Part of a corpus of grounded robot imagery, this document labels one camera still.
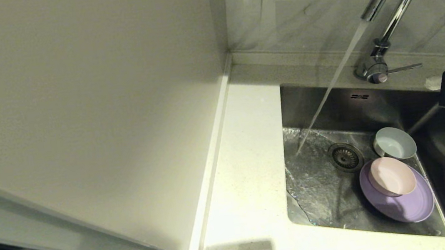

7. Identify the white ceramic bowl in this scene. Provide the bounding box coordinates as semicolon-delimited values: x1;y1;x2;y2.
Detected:
372;124;419;163

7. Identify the chrome gooseneck faucet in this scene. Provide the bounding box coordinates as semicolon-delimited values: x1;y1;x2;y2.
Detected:
346;0;444;86

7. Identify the pink small bowl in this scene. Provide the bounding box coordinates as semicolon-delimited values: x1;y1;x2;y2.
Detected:
367;153;419;199

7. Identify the lilac round plate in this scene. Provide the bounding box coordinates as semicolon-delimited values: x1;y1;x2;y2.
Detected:
358;154;438;229

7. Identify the metal sink drain strainer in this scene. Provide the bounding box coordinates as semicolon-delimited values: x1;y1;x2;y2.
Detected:
326;140;365;176

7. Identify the stainless steel sink basin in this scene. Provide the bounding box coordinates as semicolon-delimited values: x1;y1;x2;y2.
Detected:
273;66;445;250

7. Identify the running water stream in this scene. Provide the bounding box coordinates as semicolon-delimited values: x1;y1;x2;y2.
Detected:
282;20;383;157

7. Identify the tall white cabinet panel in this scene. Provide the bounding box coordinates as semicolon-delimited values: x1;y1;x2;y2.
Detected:
0;0;255;250

